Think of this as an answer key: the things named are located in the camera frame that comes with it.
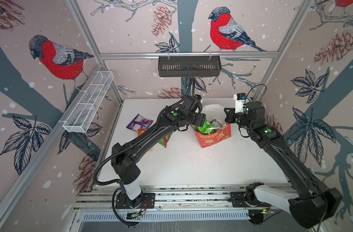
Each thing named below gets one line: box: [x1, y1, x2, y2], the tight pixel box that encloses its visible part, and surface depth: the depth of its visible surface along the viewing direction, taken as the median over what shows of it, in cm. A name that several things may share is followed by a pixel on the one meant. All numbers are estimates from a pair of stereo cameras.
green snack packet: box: [158, 133, 172, 148], surface depth 95 cm
